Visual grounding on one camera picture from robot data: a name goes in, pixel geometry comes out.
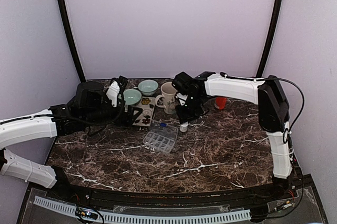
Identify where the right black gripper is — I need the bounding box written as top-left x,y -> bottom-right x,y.
175,95 -> 204,124

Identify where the small white pill bottle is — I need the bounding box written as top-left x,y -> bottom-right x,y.
180,122 -> 189,133

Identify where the orange pill bottle grey cap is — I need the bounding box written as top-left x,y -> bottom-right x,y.
214,96 -> 227,110

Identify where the clear plastic pill organizer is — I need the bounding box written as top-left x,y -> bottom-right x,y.
143,120 -> 178,154

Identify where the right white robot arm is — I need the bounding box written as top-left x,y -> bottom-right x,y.
172,72 -> 292,200

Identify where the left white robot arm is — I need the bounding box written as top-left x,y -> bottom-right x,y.
1,76 -> 135,201

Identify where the floral rectangular ceramic plate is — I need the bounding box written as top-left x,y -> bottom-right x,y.
133,97 -> 155,127

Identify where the light green ceramic bowl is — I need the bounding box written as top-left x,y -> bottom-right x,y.
123,89 -> 142,106

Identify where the blue striped ceramic bowl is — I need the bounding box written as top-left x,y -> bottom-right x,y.
138,79 -> 158,96

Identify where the cream ceramic mug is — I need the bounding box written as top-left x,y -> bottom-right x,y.
155,82 -> 177,115

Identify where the black front rail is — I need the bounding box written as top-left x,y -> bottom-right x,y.
51,183 -> 298,207

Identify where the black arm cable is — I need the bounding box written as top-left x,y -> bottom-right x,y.
265,75 -> 305,143

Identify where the white slotted cable duct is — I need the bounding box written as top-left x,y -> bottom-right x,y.
33,195 -> 251,224

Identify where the left black frame post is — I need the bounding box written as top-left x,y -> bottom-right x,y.
57,0 -> 86,83

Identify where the black frame post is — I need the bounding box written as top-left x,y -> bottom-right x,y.
255,0 -> 282,78
57,0 -> 86,83

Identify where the right black frame post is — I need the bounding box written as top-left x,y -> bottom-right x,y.
255,0 -> 282,78

